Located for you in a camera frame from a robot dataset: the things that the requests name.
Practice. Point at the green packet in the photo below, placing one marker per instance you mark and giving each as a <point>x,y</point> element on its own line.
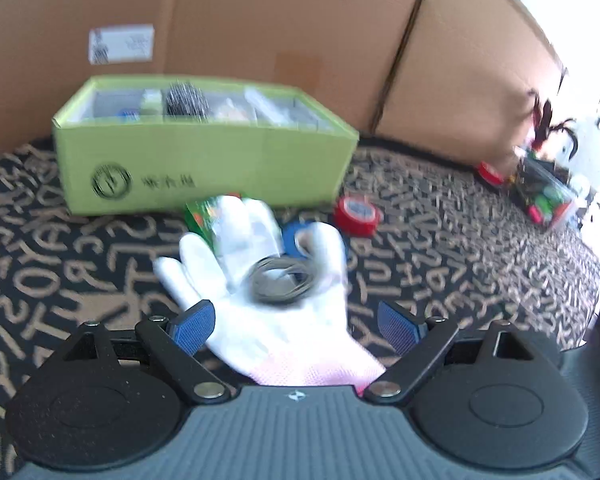
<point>202,217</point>

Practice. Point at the clear box of colourful items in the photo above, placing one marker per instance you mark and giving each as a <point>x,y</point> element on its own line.
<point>545,192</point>

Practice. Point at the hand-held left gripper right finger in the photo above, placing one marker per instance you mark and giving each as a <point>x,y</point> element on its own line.
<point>397,322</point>

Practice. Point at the clear zip bag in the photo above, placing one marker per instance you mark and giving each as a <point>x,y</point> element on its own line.
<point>270,107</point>

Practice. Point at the white shipping label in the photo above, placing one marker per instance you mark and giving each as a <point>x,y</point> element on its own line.
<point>121,44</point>

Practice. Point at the red black ornament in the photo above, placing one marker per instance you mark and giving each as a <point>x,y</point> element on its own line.
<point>550,120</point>

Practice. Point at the steel wool scourer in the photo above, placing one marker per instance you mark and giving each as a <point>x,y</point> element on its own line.
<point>185,102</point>

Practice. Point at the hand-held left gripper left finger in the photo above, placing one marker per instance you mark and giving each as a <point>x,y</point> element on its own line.
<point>195,322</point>

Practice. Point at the red tape roll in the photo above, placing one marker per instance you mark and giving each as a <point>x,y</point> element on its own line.
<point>357,215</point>
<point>490,172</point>

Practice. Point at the white glove pink cuff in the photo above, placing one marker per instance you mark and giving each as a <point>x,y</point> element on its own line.
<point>280,320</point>

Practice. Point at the black letter-print blanket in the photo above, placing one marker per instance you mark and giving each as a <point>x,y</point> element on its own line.
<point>55,260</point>

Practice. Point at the blue tape roll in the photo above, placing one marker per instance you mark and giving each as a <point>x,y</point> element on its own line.
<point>292,235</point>

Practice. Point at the green cardboard box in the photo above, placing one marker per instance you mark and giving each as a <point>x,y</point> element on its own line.
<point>205,165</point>

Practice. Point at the large brown cardboard box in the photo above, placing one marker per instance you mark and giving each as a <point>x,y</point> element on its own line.
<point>255,10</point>

